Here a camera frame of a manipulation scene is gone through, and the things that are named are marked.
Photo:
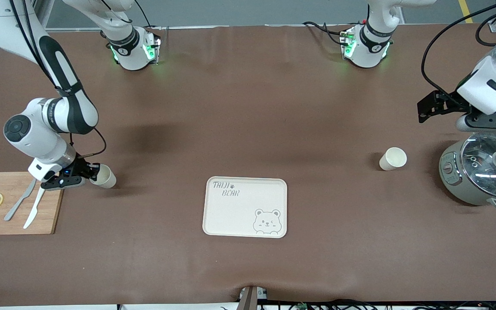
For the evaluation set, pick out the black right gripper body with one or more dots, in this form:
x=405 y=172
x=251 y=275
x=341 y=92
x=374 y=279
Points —
x=79 y=166

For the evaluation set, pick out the white IKEA cup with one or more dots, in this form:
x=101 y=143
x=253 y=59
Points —
x=392 y=159
x=106 y=177

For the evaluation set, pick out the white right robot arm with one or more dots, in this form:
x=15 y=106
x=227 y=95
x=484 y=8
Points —
x=45 y=133

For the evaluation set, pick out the white plastic knife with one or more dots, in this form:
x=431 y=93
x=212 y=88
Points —
x=33 y=213

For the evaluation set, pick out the grey-green electric pot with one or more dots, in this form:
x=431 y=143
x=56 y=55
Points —
x=452 y=181

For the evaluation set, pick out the grey plastic knife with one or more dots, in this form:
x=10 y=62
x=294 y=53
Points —
x=17 y=204

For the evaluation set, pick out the glass pot lid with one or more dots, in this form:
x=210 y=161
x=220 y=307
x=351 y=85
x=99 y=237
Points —
x=485 y=172

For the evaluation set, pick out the cream bear print tray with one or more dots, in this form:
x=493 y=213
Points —
x=239 y=215

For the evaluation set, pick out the brown table mat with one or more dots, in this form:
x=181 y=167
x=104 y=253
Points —
x=248 y=129

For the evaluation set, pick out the metal table edge clamp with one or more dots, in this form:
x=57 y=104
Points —
x=248 y=299

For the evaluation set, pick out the aluminium frame rail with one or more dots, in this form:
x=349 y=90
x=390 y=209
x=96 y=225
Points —
x=84 y=29

